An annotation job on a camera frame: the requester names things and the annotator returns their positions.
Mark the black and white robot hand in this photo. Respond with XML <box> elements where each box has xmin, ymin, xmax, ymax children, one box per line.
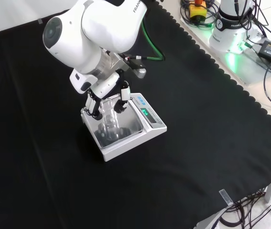
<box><xmin>69</xmin><ymin>70</ymin><xmax>131</xmax><ymax>120</ymax></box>

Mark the black bench cloth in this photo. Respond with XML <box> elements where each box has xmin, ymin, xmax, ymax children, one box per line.
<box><xmin>0</xmin><ymin>0</ymin><xmax>271</xmax><ymax>229</ymax></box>

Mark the white electronic balance steel pan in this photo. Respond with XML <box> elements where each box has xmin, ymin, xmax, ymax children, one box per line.
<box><xmin>80</xmin><ymin>93</ymin><xmax>168</xmax><ymax>163</ymax></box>

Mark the yellow stop button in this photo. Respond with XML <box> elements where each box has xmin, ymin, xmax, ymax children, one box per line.
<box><xmin>188</xmin><ymin>0</ymin><xmax>208</xmax><ymax>19</ymax></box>

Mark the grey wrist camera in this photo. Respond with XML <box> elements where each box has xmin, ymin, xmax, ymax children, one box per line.
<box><xmin>116</xmin><ymin>53</ymin><xmax>147</xmax><ymax>79</ymax></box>

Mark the small clear glass beaker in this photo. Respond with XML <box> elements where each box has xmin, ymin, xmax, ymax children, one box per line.
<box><xmin>99</xmin><ymin>99</ymin><xmax>121</xmax><ymax>139</ymax></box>

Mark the pale base board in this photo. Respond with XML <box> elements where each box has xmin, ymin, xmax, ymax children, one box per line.
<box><xmin>179</xmin><ymin>0</ymin><xmax>271</xmax><ymax>87</ymax></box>

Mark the green cable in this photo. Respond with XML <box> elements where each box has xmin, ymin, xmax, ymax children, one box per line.
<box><xmin>141</xmin><ymin>17</ymin><xmax>166</xmax><ymax>62</ymax></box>

